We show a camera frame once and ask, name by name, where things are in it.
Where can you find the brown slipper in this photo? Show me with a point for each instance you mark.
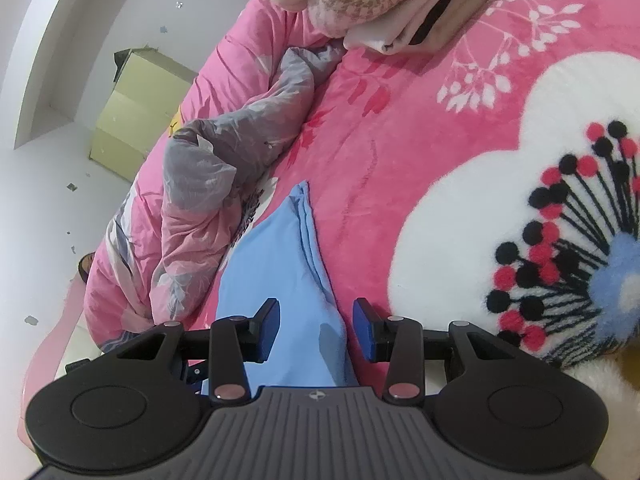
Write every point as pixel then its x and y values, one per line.
pixel 86 267

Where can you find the bright pink quilted bedspread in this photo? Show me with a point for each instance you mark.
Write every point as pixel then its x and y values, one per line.
pixel 230 60

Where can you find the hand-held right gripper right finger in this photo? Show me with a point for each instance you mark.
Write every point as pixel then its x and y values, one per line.
pixel 362 330

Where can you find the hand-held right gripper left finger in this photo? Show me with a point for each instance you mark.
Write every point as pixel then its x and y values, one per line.
pixel 270 330

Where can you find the pale yellow-green cabinet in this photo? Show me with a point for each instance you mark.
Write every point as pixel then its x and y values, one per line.
pixel 130 125

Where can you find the pink bed headboard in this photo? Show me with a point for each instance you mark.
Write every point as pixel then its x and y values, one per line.
pixel 60 320

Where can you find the pink floral plush blanket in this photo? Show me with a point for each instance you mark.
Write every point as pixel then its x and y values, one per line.
pixel 400 135

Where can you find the pale pink folded cloth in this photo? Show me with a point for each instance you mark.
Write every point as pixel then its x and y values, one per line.
pixel 395 30

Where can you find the light blue t-shirt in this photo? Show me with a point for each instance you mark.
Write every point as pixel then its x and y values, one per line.
pixel 280 270

